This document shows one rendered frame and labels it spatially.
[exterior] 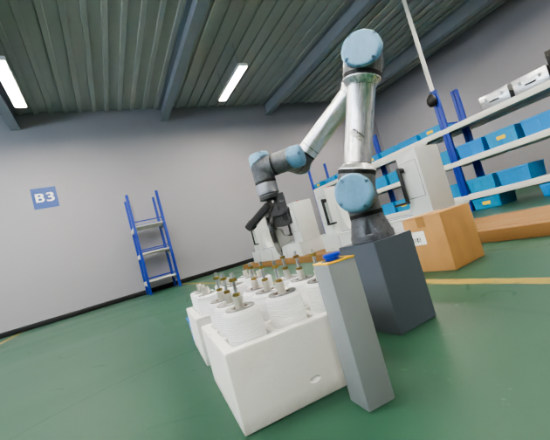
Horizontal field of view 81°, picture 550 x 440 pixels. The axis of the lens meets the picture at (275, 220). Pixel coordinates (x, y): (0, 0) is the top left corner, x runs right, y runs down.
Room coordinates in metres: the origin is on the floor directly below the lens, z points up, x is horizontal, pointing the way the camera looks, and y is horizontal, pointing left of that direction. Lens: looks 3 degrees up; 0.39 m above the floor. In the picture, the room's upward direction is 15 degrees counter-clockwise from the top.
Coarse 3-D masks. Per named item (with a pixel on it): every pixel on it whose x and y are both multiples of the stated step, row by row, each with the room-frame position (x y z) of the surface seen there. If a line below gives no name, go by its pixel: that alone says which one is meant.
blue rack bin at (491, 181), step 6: (492, 174) 4.50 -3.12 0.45; (468, 180) 4.79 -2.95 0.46; (474, 180) 4.72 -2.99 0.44; (480, 180) 4.65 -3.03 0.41; (486, 180) 4.58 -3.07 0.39; (492, 180) 4.51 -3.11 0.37; (498, 180) 4.57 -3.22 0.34; (474, 186) 4.75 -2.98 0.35; (480, 186) 4.68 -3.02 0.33; (486, 186) 4.61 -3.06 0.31; (492, 186) 4.54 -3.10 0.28; (498, 186) 4.55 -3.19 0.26; (474, 192) 4.77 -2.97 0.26
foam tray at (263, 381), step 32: (320, 320) 0.80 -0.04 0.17; (224, 352) 0.73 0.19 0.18; (256, 352) 0.73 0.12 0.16; (288, 352) 0.76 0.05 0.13; (320, 352) 0.79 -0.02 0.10; (224, 384) 0.83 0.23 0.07; (256, 384) 0.73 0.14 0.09; (288, 384) 0.75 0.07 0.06; (320, 384) 0.78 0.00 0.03; (256, 416) 0.72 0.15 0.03
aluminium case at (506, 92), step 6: (510, 84) 4.11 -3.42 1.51; (498, 90) 4.16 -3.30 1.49; (504, 90) 4.11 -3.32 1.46; (510, 90) 4.08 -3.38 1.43; (486, 96) 4.30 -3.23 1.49; (492, 96) 4.24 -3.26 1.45; (498, 96) 4.18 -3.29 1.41; (504, 96) 4.13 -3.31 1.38; (510, 96) 4.07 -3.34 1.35; (480, 102) 4.39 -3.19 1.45; (486, 102) 4.32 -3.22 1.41; (492, 102) 4.26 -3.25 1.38; (498, 102) 4.20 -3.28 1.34; (486, 108) 4.34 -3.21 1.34
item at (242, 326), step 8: (256, 304) 0.81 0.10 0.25; (240, 312) 0.77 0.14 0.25; (248, 312) 0.77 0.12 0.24; (256, 312) 0.78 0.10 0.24; (224, 320) 0.78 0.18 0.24; (232, 320) 0.76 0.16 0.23; (240, 320) 0.76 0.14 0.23; (248, 320) 0.76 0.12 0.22; (256, 320) 0.78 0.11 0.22; (232, 328) 0.77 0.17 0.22; (240, 328) 0.76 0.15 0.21; (248, 328) 0.76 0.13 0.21; (256, 328) 0.77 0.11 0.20; (264, 328) 0.79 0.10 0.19; (232, 336) 0.77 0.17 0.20; (240, 336) 0.76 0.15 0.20; (248, 336) 0.76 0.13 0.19; (256, 336) 0.77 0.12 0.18; (232, 344) 0.77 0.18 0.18; (240, 344) 0.76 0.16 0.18
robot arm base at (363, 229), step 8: (352, 216) 1.12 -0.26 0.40; (360, 216) 1.09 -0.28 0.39; (368, 216) 1.08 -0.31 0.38; (376, 216) 1.08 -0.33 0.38; (384, 216) 1.10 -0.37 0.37; (352, 224) 1.13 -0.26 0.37; (360, 224) 1.09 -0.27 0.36; (368, 224) 1.08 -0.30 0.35; (376, 224) 1.07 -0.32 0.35; (384, 224) 1.08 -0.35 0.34; (352, 232) 1.13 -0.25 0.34; (360, 232) 1.09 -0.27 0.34; (368, 232) 1.08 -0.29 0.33; (376, 232) 1.06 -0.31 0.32; (384, 232) 1.06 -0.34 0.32; (392, 232) 1.08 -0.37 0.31; (352, 240) 1.13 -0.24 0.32; (360, 240) 1.09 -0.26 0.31; (368, 240) 1.07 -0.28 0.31
